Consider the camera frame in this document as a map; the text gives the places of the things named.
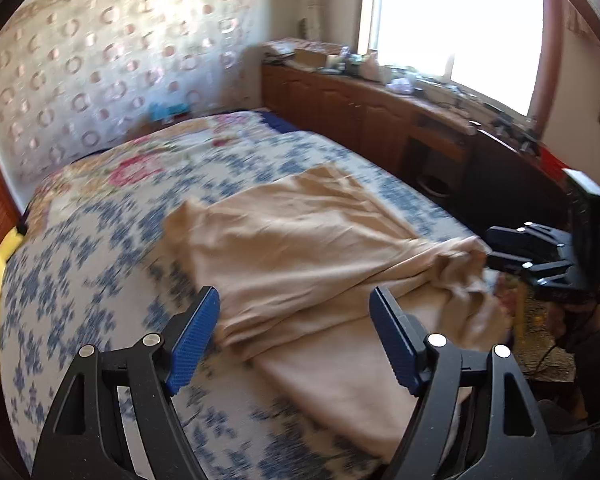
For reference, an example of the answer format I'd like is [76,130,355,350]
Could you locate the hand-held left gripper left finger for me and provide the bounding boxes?
[30,285,221,480]

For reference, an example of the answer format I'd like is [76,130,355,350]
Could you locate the bright window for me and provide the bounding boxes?
[357,0,546,116]

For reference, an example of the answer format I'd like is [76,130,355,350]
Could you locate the teal object by wall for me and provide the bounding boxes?
[147,102,191,123]

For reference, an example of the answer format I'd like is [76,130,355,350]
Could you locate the sheer lace curtain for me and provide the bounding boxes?
[300,0,366,56]

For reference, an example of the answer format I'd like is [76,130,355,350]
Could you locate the cardboard box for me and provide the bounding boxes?
[292,47,331,72]

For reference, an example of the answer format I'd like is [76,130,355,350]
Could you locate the beige shirt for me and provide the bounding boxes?
[165,162,513,461]

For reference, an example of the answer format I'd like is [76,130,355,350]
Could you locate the floral bedspread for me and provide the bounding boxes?
[0,110,486,480]

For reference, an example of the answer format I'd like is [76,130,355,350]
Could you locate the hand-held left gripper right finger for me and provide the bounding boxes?
[369,286,553,480]

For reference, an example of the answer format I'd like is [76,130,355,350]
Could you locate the blue bed sheet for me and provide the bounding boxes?
[257,110,301,133]

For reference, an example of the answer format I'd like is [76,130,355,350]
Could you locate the red box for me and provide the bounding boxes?
[537,145,568,171]

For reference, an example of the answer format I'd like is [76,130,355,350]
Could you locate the wooden cabinet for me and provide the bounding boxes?
[260,62,571,241]

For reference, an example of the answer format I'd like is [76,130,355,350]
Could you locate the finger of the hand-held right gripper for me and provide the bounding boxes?
[485,222,574,261]
[485,252,573,287]

